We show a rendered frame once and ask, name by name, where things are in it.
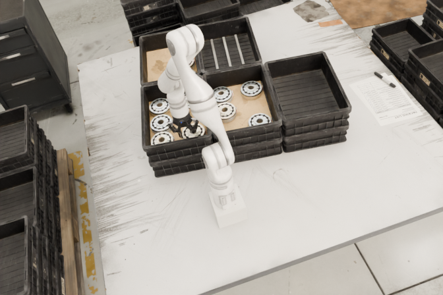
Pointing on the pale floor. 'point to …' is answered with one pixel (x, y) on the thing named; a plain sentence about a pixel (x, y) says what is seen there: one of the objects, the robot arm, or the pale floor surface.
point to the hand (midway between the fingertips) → (186, 134)
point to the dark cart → (29, 51)
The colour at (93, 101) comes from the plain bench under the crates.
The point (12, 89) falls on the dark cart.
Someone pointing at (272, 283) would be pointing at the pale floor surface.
